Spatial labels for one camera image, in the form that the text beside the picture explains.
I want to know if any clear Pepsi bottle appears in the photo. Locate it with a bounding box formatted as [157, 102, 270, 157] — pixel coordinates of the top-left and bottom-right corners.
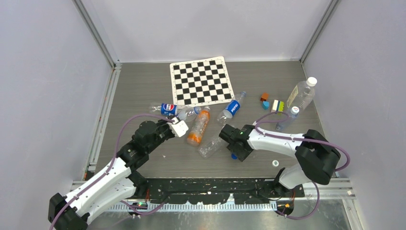
[176, 106, 202, 123]

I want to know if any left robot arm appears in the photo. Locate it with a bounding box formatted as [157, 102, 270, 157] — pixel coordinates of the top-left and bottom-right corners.
[48, 117, 188, 230]

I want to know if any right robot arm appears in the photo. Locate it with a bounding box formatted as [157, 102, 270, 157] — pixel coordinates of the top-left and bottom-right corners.
[219, 125, 341, 197]

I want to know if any crushed Pepsi bottle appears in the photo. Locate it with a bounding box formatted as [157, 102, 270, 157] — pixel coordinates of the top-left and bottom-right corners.
[149, 103, 178, 116]

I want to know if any orange drink bottle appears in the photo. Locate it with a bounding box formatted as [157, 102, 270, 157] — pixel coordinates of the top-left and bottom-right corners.
[187, 106, 211, 147]

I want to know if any clear empty plastic bottle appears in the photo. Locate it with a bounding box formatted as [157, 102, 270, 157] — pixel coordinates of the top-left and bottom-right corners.
[198, 137, 228, 159]

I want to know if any blue label Pepsi bottle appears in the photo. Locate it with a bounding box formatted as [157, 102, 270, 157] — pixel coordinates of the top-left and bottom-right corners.
[217, 91, 247, 125]

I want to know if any white green bottle cap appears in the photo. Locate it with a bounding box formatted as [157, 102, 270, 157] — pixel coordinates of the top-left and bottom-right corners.
[272, 160, 279, 167]

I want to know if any small water bottle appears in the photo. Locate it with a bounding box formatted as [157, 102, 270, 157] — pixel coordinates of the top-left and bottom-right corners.
[275, 106, 300, 132]

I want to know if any tall bottle white cap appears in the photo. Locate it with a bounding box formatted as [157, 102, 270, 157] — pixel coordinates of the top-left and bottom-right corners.
[286, 77, 317, 112]

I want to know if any blue toy block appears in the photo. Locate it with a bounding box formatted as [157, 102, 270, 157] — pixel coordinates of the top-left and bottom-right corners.
[261, 101, 270, 110]

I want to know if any orange toy block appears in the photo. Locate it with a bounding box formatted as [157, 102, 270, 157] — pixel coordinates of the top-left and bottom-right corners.
[260, 92, 269, 102]

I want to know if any white green toy block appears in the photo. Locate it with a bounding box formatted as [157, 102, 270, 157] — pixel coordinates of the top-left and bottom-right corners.
[271, 100, 284, 112]

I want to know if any checkerboard mat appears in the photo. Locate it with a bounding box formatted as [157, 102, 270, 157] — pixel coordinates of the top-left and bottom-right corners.
[169, 56, 235, 106]

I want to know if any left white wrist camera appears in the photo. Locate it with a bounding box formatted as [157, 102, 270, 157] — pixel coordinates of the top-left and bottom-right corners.
[168, 117, 189, 137]

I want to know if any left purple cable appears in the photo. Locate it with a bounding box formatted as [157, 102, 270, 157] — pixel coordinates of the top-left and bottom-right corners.
[49, 114, 176, 230]

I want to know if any purple cable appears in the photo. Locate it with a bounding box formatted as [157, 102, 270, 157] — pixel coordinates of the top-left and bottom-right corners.
[49, 114, 176, 230]
[252, 111, 351, 221]

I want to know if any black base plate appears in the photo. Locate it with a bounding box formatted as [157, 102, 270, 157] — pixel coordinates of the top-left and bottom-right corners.
[131, 178, 305, 213]

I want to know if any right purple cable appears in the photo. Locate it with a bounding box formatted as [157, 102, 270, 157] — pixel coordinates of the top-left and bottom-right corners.
[252, 111, 351, 221]

